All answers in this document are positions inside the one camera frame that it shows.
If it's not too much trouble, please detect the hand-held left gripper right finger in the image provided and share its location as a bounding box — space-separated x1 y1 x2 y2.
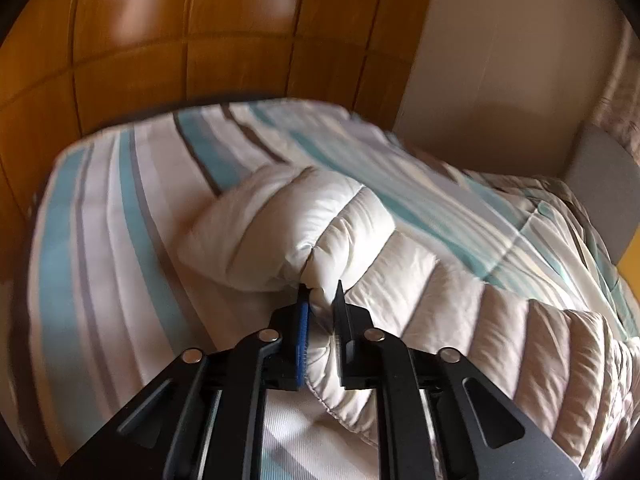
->
330 280 584 480

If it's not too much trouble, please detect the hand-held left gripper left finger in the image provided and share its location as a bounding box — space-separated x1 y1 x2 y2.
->
59 283 314 480

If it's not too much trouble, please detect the white puffer jacket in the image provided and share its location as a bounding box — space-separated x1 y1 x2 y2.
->
177 164 640 480

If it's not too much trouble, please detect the striped bedspread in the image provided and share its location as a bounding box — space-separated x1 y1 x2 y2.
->
20 100 640 480

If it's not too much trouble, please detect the grey yellow blue headboard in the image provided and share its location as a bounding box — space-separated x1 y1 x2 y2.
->
559 125 640 311

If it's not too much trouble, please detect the wooden wardrobe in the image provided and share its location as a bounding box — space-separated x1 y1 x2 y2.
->
0 0 447 246

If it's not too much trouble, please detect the beige curtain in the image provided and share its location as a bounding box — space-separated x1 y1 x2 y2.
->
594 12 640 142

